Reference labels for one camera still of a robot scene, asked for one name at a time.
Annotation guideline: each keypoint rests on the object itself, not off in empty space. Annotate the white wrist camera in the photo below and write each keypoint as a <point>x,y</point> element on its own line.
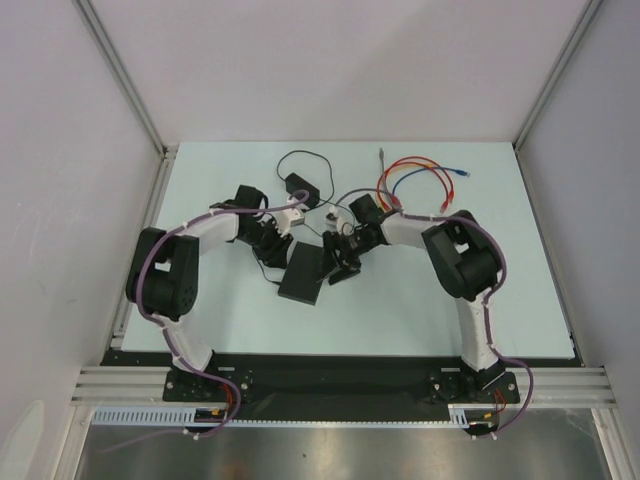
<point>287,219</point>
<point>337,224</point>

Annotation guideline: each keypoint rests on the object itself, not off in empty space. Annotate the right aluminium frame post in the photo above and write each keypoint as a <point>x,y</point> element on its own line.
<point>568,51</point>

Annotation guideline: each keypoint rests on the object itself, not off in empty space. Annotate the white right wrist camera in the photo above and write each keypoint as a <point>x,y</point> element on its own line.
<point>337,224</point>

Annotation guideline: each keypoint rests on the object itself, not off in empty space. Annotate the black network switch box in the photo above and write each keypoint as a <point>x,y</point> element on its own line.
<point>302,280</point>

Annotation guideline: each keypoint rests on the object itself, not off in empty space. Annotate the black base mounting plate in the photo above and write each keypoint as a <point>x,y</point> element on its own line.
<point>339,388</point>

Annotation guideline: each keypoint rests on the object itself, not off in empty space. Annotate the aluminium front frame rail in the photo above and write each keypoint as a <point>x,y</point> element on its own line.
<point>552,387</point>

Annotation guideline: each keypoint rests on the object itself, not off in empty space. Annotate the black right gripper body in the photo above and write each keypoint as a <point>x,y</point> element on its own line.
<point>341,251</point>

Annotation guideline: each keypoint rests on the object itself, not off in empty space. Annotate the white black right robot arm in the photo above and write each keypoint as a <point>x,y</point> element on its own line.
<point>466,260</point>

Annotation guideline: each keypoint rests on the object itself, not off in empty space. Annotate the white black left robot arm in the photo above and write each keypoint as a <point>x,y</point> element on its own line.
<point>163,278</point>

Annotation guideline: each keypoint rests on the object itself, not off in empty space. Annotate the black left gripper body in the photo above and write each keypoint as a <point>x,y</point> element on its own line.
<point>265,235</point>

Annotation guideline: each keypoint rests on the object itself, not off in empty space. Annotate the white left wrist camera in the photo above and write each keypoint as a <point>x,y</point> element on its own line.
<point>287,219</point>

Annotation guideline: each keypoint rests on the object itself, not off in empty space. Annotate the aluminium frame post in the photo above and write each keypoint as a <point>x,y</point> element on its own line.
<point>568,51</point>
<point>118,69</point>

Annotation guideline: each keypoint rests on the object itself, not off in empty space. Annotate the white slotted cable duct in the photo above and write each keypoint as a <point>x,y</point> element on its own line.
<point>192,417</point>

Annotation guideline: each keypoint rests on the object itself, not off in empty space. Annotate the left aluminium frame post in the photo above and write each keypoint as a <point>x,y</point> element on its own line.
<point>118,69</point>

